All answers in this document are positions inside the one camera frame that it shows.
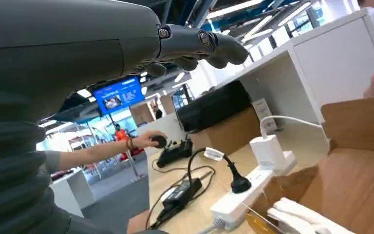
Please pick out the white charger block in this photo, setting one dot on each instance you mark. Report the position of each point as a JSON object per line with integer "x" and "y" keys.
{"x": 267, "y": 151}

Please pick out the white leaflet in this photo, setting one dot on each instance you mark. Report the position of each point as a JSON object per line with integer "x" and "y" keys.
{"x": 264, "y": 113}

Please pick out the blue wall screen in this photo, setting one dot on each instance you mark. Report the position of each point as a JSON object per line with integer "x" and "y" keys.
{"x": 119, "y": 95}

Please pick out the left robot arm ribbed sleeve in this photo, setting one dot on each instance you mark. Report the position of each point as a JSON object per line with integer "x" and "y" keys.
{"x": 9, "y": 174}

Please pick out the cardboard box yellow outside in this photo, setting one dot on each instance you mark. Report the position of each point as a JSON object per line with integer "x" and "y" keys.
{"x": 351, "y": 181}

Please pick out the black power adapter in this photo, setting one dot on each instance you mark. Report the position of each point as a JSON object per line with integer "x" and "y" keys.
{"x": 182, "y": 193}

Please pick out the black round knob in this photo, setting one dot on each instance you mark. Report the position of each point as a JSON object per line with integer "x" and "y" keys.
{"x": 159, "y": 141}

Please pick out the plain cardboard box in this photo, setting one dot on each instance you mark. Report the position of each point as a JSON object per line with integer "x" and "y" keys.
{"x": 232, "y": 132}

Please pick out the small white table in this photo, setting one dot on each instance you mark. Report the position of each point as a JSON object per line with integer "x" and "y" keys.
{"x": 72, "y": 192}

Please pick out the black case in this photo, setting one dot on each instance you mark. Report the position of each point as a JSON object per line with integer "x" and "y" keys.
{"x": 212, "y": 105}

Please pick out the white cards stack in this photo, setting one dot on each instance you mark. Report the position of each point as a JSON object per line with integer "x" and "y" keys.
{"x": 303, "y": 216}

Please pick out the black controller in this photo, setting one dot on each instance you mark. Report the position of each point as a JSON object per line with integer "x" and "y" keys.
{"x": 175, "y": 153}

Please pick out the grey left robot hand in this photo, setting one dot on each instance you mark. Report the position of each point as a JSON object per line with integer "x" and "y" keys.
{"x": 61, "y": 42}

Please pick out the white power strip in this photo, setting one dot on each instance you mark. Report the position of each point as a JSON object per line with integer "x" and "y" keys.
{"x": 248, "y": 197}

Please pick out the white cabinet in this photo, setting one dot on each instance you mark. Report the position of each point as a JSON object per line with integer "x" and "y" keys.
{"x": 332, "y": 61}

